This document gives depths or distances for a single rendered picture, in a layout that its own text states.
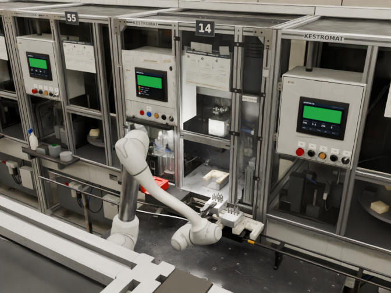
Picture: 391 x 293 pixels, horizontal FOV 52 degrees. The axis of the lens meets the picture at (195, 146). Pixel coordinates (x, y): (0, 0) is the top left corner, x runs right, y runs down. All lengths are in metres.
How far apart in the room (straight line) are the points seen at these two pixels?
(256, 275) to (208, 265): 0.29
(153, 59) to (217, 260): 1.32
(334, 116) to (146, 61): 1.21
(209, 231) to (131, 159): 0.54
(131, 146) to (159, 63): 0.74
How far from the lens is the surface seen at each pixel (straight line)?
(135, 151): 2.02
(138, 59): 2.67
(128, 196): 2.31
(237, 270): 2.49
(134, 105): 2.78
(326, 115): 2.17
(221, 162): 3.09
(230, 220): 2.46
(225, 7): 3.18
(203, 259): 2.56
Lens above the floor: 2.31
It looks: 24 degrees down
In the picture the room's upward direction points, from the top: straight up
